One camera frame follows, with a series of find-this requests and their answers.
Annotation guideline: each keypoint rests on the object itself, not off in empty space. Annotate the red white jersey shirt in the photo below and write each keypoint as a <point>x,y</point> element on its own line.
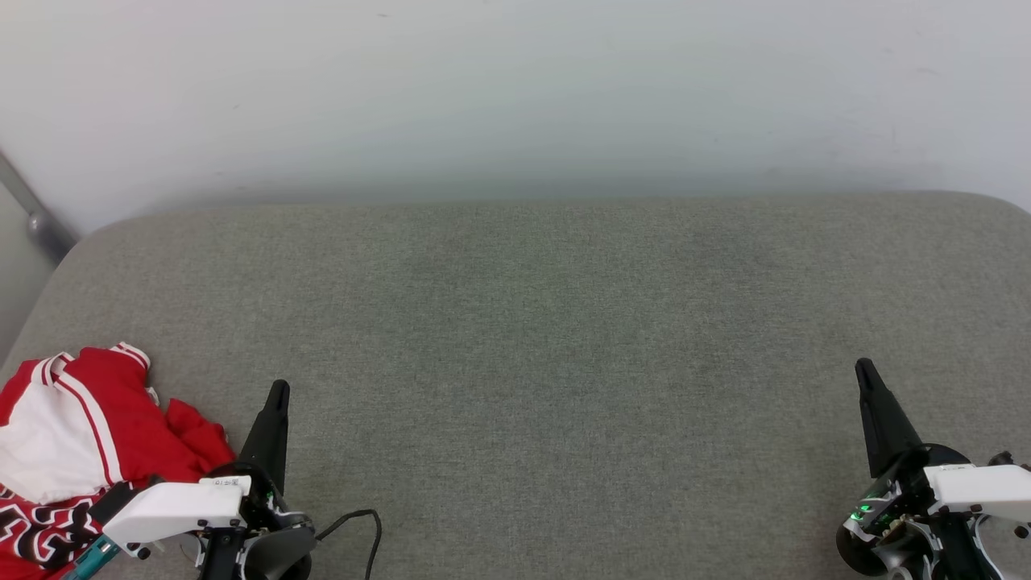
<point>121,419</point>

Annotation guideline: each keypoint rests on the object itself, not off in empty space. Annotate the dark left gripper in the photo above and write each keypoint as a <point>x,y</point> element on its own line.
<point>274,548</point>

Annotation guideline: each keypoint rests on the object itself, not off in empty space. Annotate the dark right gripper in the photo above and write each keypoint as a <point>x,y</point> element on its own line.
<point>894,524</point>

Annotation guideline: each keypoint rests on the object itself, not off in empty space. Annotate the grey fabric sofa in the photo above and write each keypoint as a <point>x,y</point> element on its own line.
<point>548,362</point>

